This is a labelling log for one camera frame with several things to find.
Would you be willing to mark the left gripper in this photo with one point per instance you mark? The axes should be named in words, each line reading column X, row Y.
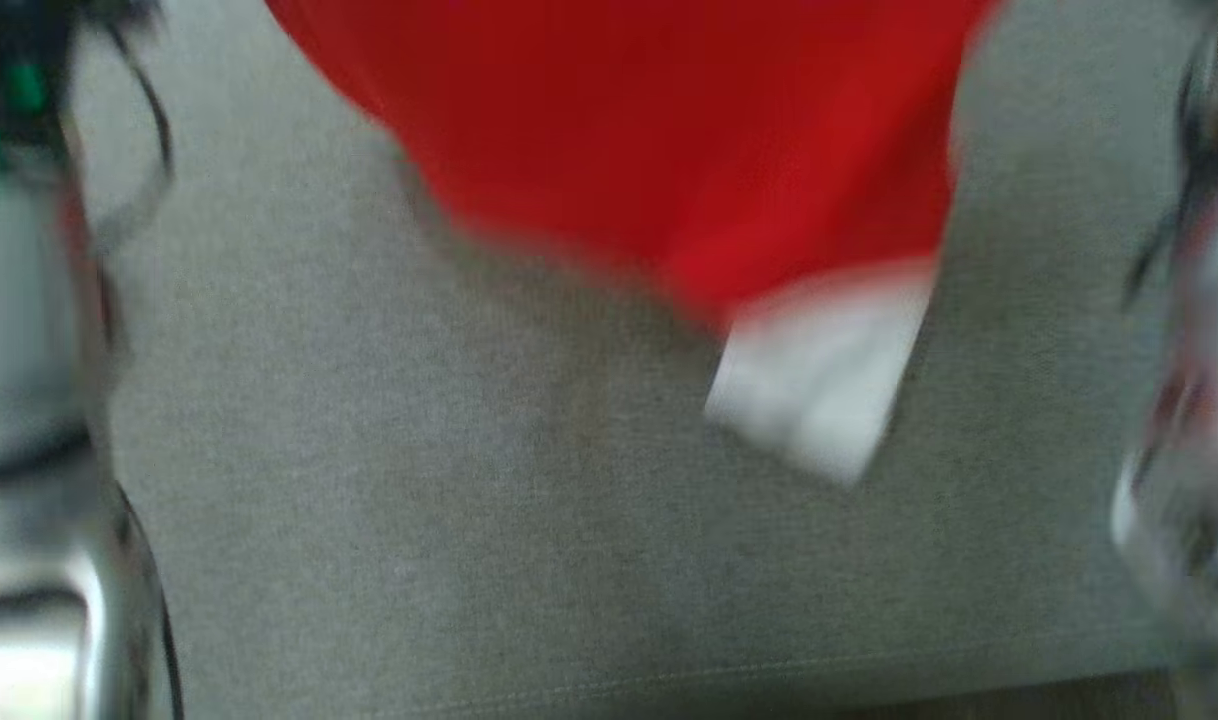
column 19, row 70

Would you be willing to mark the red and white sports jersey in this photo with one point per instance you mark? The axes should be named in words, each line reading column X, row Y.
column 669, row 150

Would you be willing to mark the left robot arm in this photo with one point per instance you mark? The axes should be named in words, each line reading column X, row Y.
column 19, row 350

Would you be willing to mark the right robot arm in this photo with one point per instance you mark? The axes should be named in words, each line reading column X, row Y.
column 1209, row 450

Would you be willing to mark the large grey fabric sofa ottoman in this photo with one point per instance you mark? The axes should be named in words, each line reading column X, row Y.
column 569, row 550

